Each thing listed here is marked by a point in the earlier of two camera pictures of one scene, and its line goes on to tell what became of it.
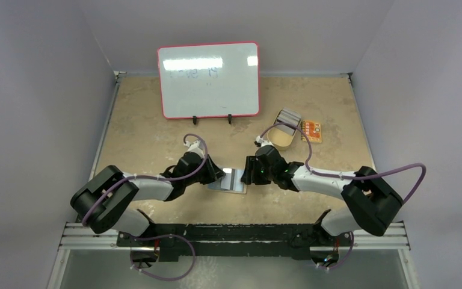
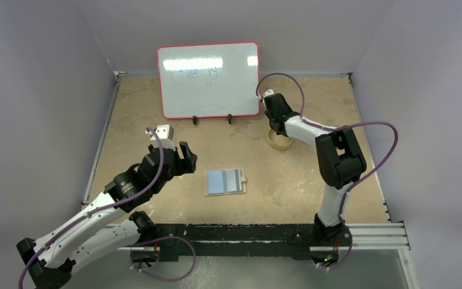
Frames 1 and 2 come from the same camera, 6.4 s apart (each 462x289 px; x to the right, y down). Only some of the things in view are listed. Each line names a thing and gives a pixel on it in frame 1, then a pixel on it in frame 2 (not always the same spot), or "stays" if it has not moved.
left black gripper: (213, 173) to (186, 165)
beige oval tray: (279, 139) stays
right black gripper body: (252, 169) to (272, 105)
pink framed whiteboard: (210, 80) stays
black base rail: (196, 241) stays
